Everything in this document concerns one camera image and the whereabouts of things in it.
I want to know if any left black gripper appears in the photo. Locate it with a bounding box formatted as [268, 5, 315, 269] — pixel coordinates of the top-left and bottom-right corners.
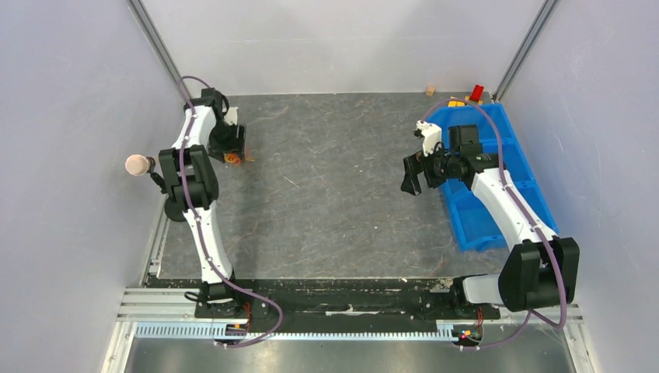
[209, 120, 247, 163]

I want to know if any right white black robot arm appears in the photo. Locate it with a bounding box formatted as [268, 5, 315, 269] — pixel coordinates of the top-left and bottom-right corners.
[401, 120, 580, 317]

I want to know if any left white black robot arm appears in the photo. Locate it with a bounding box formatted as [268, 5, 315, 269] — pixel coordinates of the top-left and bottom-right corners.
[158, 88, 246, 319]

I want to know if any blue plastic bin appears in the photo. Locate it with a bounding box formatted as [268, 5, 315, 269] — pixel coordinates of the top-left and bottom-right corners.
[427, 103, 559, 251]

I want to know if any pink microphone on stand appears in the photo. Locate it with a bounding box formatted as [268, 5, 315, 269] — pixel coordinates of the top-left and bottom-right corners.
[124, 155, 187, 222]

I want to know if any red toy block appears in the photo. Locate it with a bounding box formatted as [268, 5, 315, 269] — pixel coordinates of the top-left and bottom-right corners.
[469, 85, 484, 103]

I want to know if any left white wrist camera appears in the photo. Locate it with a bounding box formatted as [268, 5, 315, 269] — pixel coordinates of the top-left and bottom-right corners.
[224, 106, 238, 126]

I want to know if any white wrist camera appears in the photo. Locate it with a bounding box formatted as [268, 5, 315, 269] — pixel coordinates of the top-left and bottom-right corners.
[413, 120, 442, 157]
[224, 106, 238, 126]

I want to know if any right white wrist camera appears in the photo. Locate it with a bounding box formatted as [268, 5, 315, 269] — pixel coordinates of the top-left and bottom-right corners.
[413, 120, 442, 157]

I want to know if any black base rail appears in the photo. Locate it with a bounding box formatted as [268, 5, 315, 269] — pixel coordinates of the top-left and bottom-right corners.
[145, 276, 500, 334]

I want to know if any left aluminium corner post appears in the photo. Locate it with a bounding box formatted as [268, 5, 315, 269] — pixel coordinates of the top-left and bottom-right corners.
[127, 0, 190, 99]

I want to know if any aluminium corner post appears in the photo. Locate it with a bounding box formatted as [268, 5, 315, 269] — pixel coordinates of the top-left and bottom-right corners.
[492, 0, 560, 102]
[127, 0, 190, 99]

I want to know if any white toothed cable duct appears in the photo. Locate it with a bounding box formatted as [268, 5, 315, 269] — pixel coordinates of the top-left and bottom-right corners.
[134, 322, 459, 342]

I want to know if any right aluminium corner post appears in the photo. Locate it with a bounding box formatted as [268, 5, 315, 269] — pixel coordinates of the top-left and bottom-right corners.
[492, 0, 560, 102]

